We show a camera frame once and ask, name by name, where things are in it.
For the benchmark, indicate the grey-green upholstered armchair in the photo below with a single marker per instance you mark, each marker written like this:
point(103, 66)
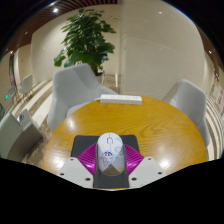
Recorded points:
point(15, 140)

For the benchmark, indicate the potted green leafy plant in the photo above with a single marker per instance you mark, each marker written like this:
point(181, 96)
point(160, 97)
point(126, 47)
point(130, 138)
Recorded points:
point(87, 40)

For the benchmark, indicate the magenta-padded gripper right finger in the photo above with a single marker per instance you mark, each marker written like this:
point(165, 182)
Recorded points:
point(135, 161)

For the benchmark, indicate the black green-lined mouse pad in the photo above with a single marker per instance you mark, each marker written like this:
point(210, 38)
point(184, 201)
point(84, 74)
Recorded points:
point(83, 142)

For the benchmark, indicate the white power strip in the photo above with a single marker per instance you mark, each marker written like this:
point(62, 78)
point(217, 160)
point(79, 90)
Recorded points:
point(120, 99)

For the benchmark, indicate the white printed computer mouse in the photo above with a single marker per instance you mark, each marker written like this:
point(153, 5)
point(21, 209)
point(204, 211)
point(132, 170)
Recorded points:
point(110, 153)

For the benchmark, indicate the small white chair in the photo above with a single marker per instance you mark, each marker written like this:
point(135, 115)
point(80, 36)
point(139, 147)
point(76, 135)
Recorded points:
point(26, 83)

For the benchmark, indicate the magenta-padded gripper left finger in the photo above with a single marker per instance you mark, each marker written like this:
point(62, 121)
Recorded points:
point(85, 161)

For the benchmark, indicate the light grey shell chair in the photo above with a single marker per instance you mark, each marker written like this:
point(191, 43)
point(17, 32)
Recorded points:
point(190, 105)
point(73, 91)

